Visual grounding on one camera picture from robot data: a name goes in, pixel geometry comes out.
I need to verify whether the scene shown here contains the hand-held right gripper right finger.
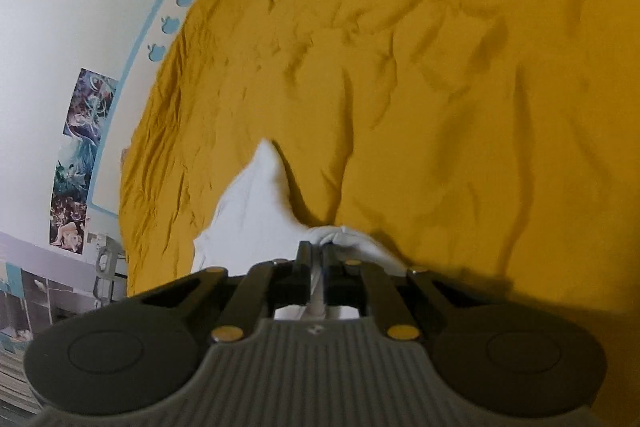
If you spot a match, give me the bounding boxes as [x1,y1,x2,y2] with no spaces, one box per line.
[320,244,484,342]

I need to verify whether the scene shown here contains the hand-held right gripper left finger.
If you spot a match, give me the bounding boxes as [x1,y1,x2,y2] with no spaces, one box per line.
[141,241,315,343]

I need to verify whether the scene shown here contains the white small garment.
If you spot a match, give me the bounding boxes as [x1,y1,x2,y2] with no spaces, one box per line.
[192,139,407,323]

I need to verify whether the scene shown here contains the yellow quilted blanket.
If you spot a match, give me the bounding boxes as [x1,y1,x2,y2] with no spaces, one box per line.
[118,0,640,358]

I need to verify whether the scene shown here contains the blue framed white headboard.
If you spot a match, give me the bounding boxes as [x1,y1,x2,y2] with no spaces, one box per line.
[90,0,217,214]

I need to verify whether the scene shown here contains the lilac and blue shelf unit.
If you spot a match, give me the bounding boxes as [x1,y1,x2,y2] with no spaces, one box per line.
[0,232,101,348]

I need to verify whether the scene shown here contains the white pleated curtain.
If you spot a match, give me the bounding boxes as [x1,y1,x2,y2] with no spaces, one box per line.
[0,339,42,408]

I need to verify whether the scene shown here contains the grey chair frame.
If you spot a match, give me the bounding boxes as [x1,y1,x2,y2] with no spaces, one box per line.
[92,233,130,304]

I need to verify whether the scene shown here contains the wall poster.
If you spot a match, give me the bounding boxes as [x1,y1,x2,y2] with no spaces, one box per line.
[49,68,119,256]

